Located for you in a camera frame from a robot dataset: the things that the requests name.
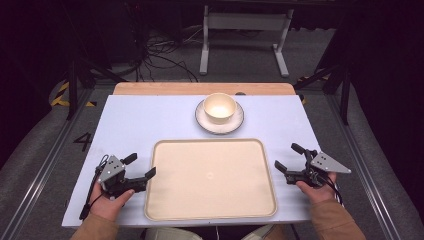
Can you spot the person's right hand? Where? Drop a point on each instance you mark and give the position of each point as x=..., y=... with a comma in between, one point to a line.
x=318, y=191

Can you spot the cream bowl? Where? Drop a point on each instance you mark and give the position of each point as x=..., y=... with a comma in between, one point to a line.
x=219, y=108

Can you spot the white metal stand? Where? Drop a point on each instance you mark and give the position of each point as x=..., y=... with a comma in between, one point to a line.
x=245, y=21

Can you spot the person's left hand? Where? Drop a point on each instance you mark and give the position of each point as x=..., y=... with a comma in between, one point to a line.
x=110, y=205

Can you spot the white table mat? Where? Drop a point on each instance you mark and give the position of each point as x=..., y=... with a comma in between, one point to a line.
x=140, y=120

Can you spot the beige tray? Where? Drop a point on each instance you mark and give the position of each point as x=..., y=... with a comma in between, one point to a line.
x=210, y=180

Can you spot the black tripod stand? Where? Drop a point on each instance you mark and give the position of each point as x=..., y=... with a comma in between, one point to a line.
x=336, y=73
x=80, y=73

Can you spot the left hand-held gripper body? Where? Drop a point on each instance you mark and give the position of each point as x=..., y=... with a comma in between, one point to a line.
x=113, y=171

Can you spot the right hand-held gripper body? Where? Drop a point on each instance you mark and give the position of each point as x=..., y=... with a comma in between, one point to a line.
x=320, y=168

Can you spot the white plate with dark rim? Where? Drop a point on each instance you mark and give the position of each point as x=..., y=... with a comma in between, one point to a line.
x=230, y=126

